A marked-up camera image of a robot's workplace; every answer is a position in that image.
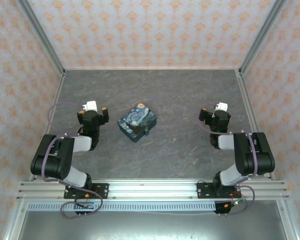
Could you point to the aluminium table side rail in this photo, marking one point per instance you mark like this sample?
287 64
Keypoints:
250 110
47 117

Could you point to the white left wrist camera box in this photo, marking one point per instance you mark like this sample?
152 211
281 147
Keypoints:
91 105

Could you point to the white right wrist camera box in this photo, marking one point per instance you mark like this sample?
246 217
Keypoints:
221 106

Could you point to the aluminium frame post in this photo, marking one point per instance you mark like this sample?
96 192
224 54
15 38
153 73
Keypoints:
262 37
42 40

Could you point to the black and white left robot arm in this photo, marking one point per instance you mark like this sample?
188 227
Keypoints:
52 165

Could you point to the small left controller board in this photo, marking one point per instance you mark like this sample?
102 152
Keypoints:
87 205

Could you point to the small right controller board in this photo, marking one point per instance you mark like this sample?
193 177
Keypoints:
236 202

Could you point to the small controller board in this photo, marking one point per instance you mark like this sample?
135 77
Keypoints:
87 205
236 202

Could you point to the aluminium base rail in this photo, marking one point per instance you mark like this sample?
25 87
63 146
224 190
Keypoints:
152 191

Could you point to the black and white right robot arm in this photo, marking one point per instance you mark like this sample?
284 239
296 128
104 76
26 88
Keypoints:
252 155

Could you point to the small blue padlock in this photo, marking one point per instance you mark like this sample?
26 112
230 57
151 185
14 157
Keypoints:
146 131

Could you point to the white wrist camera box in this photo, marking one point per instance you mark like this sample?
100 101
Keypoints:
221 106
91 105

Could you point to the blue starry night tin box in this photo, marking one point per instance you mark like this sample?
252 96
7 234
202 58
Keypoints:
136 121

